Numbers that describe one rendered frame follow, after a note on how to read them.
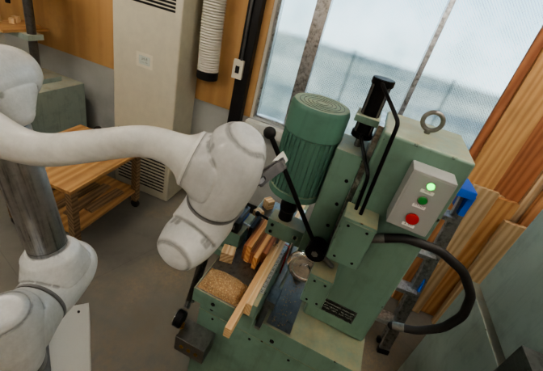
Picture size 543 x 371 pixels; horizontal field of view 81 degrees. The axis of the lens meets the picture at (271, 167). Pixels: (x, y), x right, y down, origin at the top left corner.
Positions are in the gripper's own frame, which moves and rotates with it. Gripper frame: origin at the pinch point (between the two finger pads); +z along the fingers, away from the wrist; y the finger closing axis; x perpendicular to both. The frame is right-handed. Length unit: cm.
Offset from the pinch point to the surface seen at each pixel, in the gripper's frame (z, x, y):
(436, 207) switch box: -2.8, -23.2, 38.6
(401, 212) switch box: -2.9, -22.4, 30.8
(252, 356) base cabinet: -8, -64, -36
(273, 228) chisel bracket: 10.5, -25.4, -14.5
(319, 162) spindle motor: 7.8, -6.9, 12.7
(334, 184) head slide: 7.1, -14.7, 14.4
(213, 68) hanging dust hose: 122, 48, -74
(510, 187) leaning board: 137, -100, 67
